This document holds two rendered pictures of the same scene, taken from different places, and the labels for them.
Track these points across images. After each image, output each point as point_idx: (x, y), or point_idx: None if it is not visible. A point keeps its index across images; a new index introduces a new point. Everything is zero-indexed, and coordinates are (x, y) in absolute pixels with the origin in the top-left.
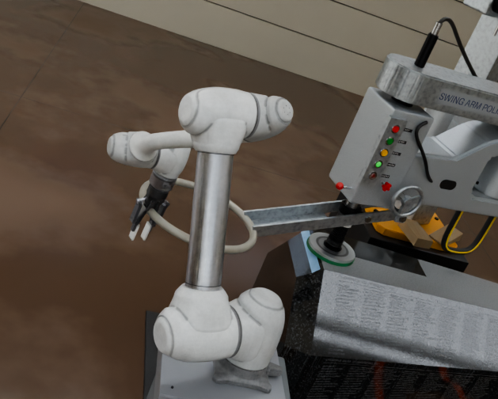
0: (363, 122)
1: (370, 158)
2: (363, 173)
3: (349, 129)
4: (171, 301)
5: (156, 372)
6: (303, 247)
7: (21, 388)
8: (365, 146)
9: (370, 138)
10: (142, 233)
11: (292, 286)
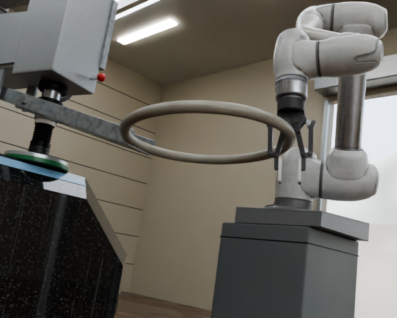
0: (84, 3)
1: (108, 44)
2: (106, 60)
3: (65, 9)
4: (366, 163)
5: (351, 233)
6: (33, 173)
7: None
8: (94, 31)
9: (98, 22)
10: (281, 176)
11: (86, 212)
